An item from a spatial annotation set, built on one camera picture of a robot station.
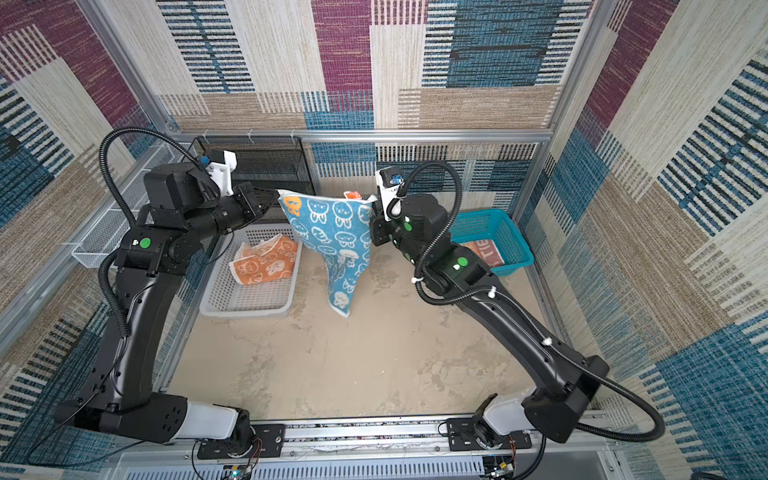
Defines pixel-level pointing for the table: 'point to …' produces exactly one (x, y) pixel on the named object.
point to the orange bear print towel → (270, 259)
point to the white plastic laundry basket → (225, 296)
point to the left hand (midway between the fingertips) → (279, 187)
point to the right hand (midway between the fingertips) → (376, 206)
